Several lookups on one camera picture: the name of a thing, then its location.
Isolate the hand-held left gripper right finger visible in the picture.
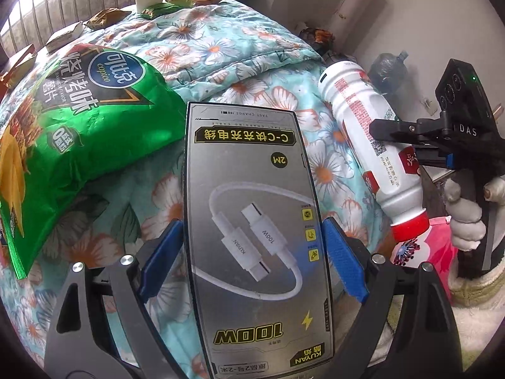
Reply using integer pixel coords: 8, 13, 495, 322
321, 216, 469, 379

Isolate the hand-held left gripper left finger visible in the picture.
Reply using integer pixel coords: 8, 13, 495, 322
43, 218, 191, 379

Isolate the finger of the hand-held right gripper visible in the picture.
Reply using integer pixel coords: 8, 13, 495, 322
416, 146, 458, 171
368, 111, 455, 147

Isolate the white bottle with red cap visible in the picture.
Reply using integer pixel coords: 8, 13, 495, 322
317, 61, 431, 243

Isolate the grey charging cable box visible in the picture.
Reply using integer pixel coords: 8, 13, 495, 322
183, 101, 336, 379

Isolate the person's right hand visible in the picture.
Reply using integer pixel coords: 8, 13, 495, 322
443, 176, 505, 252

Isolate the empty blue water jug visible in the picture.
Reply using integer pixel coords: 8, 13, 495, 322
368, 50, 409, 94

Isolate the pink floral cloth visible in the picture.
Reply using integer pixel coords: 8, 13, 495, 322
390, 216, 461, 282

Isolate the orange snack bag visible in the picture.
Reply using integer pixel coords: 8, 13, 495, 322
299, 27, 337, 55

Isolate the white patterned tall box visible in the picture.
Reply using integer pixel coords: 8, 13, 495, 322
330, 0, 386, 33

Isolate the white fluffy garment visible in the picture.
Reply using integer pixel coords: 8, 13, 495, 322
449, 258, 505, 366

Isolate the green potato chips bag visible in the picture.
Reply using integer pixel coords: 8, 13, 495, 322
0, 42, 188, 282

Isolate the floral teal blanket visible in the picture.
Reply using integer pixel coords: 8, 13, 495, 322
0, 0, 396, 379

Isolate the beige snack packet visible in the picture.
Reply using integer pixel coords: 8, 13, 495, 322
45, 21, 85, 52

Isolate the orange and yellow snack packet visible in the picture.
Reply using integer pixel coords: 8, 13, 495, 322
165, 0, 226, 9

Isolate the brown snack packet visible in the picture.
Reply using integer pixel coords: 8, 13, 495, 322
84, 7, 131, 31

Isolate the green snack packet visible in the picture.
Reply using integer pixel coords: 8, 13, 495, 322
140, 2, 182, 20

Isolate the metal balcony railing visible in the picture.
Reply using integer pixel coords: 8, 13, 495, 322
0, 0, 135, 50

